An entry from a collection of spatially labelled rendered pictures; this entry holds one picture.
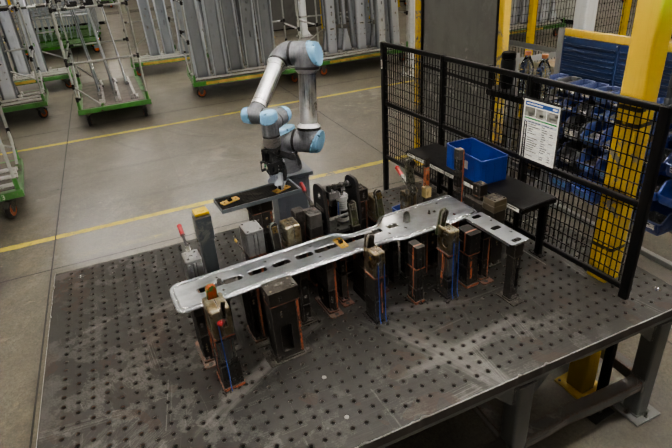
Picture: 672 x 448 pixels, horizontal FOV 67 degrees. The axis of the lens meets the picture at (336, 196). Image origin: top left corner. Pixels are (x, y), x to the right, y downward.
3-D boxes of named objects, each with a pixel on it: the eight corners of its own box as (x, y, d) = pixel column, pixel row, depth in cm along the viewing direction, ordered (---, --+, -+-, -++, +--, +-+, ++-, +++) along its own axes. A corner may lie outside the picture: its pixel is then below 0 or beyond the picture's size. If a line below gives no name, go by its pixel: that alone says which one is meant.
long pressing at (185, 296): (180, 320, 180) (179, 316, 179) (167, 287, 198) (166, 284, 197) (480, 213, 235) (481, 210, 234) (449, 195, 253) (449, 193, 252)
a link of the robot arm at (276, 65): (270, 35, 247) (235, 113, 224) (291, 35, 243) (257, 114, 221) (278, 53, 256) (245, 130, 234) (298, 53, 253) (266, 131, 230)
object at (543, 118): (554, 171, 234) (563, 106, 220) (516, 156, 252) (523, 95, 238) (557, 170, 235) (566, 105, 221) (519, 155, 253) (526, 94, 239)
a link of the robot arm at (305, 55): (300, 148, 267) (296, 39, 249) (327, 150, 262) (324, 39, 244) (290, 154, 256) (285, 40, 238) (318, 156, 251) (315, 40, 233)
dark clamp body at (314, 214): (314, 291, 238) (307, 219, 221) (302, 277, 248) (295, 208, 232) (335, 284, 242) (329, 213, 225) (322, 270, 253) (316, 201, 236)
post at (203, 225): (212, 304, 234) (194, 220, 214) (207, 295, 240) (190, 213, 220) (228, 298, 237) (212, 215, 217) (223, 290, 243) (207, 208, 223)
